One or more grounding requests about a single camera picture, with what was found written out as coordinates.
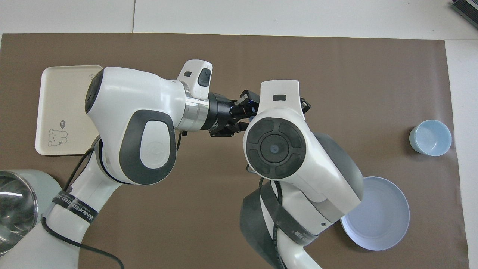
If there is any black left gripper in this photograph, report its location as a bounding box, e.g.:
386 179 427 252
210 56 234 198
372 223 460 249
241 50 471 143
202 90 261 138

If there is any cream tray with bear print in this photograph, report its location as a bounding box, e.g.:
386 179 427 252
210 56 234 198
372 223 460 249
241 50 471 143
35 65 105 156

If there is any brown table mat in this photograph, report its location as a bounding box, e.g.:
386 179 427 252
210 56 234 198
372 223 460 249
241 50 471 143
0 33 469 269

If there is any light blue bowl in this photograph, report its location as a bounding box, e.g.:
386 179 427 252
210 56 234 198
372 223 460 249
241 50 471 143
409 120 452 157

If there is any periwinkle blue plate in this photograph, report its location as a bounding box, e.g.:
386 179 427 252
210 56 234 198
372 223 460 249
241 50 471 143
340 176 410 251

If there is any dark grey device corner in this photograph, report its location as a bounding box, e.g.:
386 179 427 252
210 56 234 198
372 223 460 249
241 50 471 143
450 0 478 28

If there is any pale green cooking pot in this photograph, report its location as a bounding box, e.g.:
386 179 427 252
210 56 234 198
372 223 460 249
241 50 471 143
0 170 62 256

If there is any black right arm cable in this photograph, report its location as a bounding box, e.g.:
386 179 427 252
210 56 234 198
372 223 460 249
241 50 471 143
260 177 288 269

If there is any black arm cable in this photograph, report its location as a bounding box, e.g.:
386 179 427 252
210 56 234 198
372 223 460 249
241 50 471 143
41 138 125 269
260 177 288 269

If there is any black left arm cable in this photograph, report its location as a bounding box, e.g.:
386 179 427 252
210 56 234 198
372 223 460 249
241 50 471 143
41 138 125 269

